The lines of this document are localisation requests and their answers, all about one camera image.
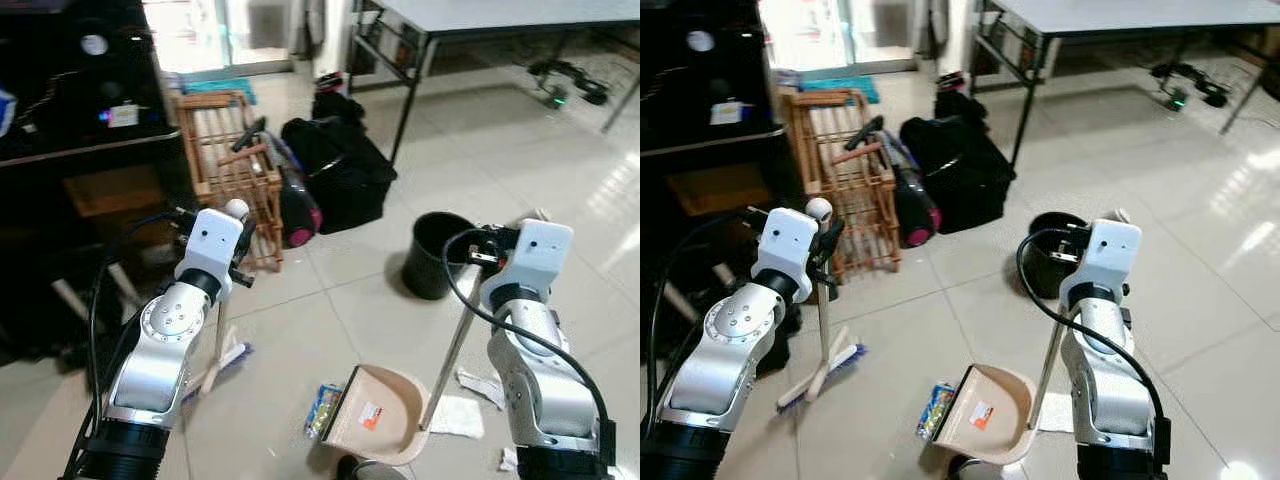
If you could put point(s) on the broom with white knob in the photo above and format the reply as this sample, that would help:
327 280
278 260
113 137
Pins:
218 360
824 350

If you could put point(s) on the teal floor mat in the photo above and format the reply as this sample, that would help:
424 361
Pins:
840 88
220 90

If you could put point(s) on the black round trash bin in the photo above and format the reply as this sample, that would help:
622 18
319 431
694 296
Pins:
1045 275
430 260

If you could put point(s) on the large black bag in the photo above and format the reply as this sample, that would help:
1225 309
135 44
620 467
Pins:
340 175
960 170

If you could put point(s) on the brown cardboard box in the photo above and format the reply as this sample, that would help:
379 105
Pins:
715 188
115 190

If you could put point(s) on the crumpled white tissue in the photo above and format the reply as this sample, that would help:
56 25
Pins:
1056 412
482 388
458 418
508 460

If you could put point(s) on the white label sticker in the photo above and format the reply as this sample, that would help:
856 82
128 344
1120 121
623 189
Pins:
731 112
123 115

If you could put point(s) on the small black bag red trim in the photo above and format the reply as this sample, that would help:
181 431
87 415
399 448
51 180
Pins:
335 105
960 103

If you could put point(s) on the blue yellow snack packet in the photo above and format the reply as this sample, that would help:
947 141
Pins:
935 410
324 412

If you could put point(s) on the black cabinet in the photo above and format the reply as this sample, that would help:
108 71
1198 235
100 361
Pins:
700 75
60 90

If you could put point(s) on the grey folding table black legs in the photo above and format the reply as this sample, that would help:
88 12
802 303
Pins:
500 15
1120 15

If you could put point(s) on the black robot foot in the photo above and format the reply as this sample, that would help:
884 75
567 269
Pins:
357 469
968 469

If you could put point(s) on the round white dial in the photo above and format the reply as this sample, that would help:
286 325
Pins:
95 45
701 41

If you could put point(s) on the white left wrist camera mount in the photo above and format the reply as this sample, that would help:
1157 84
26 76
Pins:
212 245
785 245

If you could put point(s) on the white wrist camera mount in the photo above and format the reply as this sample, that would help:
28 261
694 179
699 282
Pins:
785 245
212 245
540 255
1112 255

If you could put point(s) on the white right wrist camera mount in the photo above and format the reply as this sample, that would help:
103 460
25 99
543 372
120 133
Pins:
1112 255
540 255

